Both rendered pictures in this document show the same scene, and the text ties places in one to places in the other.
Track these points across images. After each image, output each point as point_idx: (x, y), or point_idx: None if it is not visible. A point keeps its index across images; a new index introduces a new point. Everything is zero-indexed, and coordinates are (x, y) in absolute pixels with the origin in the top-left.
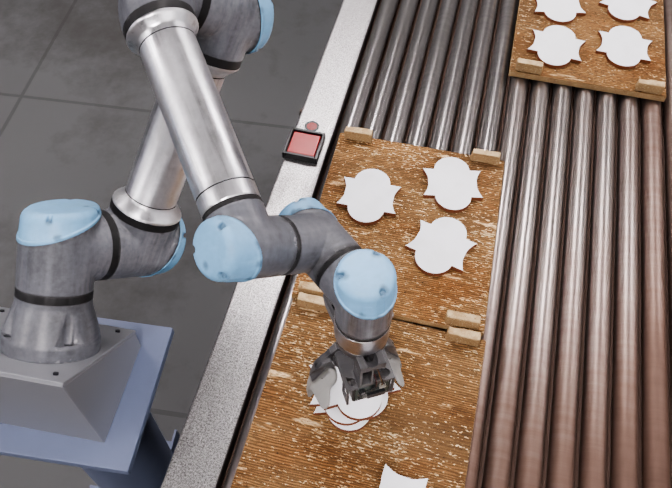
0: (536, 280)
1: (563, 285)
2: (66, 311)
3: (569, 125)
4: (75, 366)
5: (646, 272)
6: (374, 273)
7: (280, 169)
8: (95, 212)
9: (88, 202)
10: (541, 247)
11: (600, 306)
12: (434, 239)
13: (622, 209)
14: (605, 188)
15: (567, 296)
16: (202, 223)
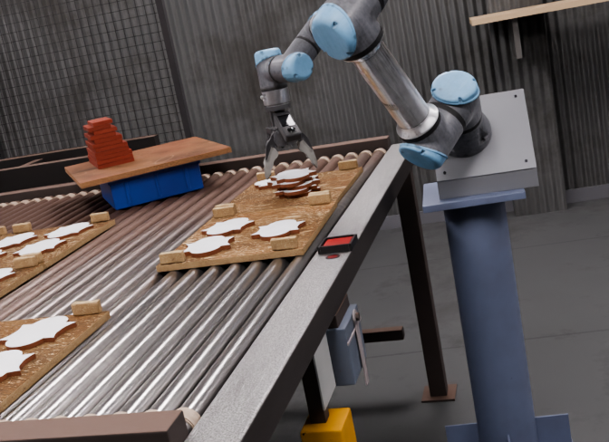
0: (164, 247)
1: (146, 249)
2: None
3: None
4: None
5: (82, 263)
6: (263, 50)
7: (358, 236)
8: (431, 88)
9: (444, 95)
10: (151, 254)
11: (129, 244)
12: (232, 225)
13: (72, 278)
14: (77, 280)
15: (148, 244)
16: None
